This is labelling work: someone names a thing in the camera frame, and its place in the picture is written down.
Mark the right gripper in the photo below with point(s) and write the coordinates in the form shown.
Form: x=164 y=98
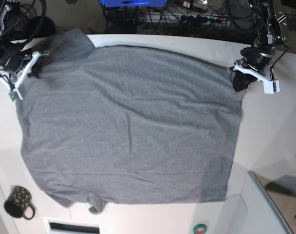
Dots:
x=11 y=61

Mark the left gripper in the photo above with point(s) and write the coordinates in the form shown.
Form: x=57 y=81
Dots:
x=256 y=59

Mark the grey t-shirt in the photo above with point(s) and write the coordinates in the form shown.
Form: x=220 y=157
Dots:
x=127 y=125

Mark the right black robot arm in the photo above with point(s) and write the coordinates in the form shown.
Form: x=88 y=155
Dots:
x=16 y=31

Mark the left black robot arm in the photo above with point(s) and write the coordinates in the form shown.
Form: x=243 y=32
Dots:
x=272 y=25

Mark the black power strip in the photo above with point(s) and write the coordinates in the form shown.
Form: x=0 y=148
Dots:
x=199 y=20

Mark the blue box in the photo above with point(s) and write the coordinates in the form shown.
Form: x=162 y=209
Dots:
x=134 y=3

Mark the black mug with yellow pattern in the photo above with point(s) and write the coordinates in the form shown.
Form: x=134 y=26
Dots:
x=18 y=202

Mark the red green round button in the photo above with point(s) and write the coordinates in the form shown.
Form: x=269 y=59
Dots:
x=199 y=229

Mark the white slotted panel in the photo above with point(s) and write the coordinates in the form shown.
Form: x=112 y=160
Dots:
x=70 y=226

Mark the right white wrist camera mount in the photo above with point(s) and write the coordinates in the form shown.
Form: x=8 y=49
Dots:
x=20 y=73

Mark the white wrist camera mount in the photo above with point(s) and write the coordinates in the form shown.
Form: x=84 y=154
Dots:
x=270 y=85
x=20 y=73

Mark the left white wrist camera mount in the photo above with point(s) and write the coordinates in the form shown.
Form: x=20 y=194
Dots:
x=270 y=85

